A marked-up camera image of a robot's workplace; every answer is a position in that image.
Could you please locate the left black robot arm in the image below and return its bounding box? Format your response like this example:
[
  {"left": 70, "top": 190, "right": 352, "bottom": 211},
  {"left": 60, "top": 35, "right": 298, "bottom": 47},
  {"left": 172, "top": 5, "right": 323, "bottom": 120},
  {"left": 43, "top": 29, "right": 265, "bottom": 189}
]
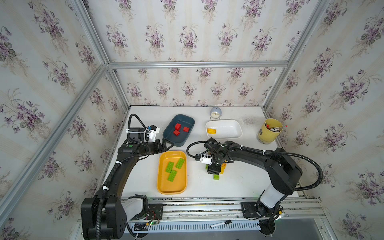
[{"left": 81, "top": 114, "right": 171, "bottom": 240}]

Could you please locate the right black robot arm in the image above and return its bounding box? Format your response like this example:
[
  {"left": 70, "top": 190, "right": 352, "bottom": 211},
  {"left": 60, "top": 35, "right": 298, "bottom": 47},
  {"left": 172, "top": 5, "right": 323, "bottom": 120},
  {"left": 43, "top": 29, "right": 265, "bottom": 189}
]
[{"left": 186, "top": 138, "right": 324, "bottom": 216}]

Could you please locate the yellow lego brick pile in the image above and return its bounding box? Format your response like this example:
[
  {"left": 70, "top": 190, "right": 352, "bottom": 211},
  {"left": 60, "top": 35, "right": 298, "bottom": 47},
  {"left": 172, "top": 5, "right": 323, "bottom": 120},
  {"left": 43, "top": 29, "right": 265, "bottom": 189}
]
[{"left": 220, "top": 164, "right": 227, "bottom": 174}]

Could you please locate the dark teal plastic bin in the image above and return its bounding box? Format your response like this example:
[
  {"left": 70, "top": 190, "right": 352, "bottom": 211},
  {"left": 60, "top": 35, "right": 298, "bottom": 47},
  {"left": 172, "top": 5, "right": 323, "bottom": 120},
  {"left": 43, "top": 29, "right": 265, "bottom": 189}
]
[{"left": 163, "top": 114, "right": 195, "bottom": 147}]

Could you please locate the yellow plastic tray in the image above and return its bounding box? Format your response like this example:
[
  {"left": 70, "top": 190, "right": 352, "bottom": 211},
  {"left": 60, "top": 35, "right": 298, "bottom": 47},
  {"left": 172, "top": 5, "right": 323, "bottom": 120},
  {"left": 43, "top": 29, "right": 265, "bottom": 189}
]
[{"left": 157, "top": 151, "right": 188, "bottom": 195}]

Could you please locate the white plastic bin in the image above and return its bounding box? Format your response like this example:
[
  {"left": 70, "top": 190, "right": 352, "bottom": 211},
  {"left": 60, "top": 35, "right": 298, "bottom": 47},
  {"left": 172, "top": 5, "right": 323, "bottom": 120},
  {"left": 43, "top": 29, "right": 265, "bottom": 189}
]
[{"left": 206, "top": 120, "right": 243, "bottom": 140}]

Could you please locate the light blue desk clock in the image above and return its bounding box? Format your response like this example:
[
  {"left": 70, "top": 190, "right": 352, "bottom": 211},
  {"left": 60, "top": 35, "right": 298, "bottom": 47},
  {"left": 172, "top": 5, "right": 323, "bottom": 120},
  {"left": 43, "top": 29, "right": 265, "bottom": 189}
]
[{"left": 210, "top": 107, "right": 222, "bottom": 121}]

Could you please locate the yellow pen cup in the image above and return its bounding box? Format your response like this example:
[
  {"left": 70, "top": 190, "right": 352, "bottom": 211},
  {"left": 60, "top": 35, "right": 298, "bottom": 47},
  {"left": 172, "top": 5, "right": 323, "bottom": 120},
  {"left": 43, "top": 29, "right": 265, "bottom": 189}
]
[{"left": 258, "top": 119, "right": 287, "bottom": 145}]

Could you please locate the black marker pen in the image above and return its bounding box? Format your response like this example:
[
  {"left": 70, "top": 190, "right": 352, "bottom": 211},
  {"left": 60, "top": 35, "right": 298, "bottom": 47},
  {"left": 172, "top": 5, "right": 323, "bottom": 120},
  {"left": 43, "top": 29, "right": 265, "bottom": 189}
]
[{"left": 210, "top": 220, "right": 232, "bottom": 229}]

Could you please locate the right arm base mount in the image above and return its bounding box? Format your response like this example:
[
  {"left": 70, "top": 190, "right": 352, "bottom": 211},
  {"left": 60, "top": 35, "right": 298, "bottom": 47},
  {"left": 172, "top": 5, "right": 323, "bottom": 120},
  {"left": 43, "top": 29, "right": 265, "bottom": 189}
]
[{"left": 241, "top": 202, "right": 263, "bottom": 220}]

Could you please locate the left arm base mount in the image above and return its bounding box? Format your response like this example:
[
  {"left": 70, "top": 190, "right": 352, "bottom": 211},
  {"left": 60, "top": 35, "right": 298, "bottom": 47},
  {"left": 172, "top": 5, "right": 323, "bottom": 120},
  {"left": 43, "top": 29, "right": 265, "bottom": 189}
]
[{"left": 131, "top": 204, "right": 164, "bottom": 221}]

